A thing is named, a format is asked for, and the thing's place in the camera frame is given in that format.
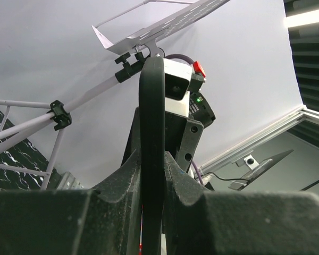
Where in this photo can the perforated music stand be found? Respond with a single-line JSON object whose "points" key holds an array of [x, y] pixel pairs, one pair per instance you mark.
{"points": [[132, 51]]}

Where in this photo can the metal mounting bracket plate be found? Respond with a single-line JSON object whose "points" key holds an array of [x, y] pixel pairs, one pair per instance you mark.
{"points": [[256, 169]]}

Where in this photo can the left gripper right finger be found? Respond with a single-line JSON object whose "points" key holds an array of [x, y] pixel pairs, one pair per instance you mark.
{"points": [[200, 221]]}

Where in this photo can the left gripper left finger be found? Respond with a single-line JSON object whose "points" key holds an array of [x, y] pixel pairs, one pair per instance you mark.
{"points": [[102, 220]]}

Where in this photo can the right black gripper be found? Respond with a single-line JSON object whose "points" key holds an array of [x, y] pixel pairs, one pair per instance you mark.
{"points": [[181, 137]]}

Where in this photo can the black phone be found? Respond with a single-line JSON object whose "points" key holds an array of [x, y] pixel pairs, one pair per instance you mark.
{"points": [[152, 139]]}

